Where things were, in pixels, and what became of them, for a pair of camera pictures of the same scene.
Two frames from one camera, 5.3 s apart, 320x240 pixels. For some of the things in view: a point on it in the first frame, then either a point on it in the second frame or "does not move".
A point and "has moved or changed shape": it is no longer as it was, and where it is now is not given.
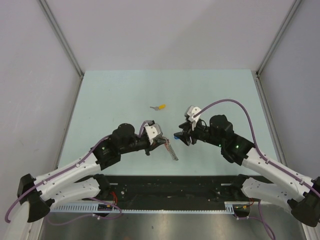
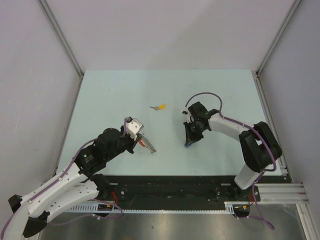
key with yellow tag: x=162 y=106 does not move
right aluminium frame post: x=257 y=72 does not move
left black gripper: x=153 y=144 -> x=133 y=142
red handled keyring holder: x=169 y=147 has moved or changed shape
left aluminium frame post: x=62 y=37 does not move
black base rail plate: x=175 y=190 does not move
